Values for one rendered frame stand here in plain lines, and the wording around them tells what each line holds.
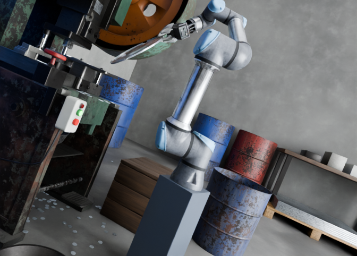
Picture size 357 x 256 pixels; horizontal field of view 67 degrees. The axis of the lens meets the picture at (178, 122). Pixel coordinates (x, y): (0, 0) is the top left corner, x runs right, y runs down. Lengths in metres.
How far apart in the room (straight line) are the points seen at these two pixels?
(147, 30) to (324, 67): 3.54
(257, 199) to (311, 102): 3.08
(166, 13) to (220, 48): 0.73
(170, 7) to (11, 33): 0.86
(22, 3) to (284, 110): 3.87
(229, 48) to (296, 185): 3.73
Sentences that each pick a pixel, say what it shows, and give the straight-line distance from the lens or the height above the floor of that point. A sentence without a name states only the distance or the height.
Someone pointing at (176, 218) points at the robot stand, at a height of 0.33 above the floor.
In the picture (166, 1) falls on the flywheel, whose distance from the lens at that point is 1.82.
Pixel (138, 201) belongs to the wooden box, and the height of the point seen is 0.18.
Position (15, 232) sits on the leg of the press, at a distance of 1.34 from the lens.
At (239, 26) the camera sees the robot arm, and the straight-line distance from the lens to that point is 1.39.
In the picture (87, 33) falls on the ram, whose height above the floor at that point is 0.92.
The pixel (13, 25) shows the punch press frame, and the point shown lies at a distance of 1.53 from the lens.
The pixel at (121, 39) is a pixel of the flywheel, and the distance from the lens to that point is 1.79.
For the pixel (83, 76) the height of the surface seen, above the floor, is 0.72.
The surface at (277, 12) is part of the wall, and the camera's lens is 4.99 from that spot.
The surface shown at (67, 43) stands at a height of 0.84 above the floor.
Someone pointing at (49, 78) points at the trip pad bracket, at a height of 0.66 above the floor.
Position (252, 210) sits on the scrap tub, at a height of 0.35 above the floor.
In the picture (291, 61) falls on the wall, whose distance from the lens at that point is 4.75.
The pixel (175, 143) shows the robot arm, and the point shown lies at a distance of 1.12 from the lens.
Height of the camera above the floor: 0.72
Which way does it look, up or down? 1 degrees down
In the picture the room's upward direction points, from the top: 22 degrees clockwise
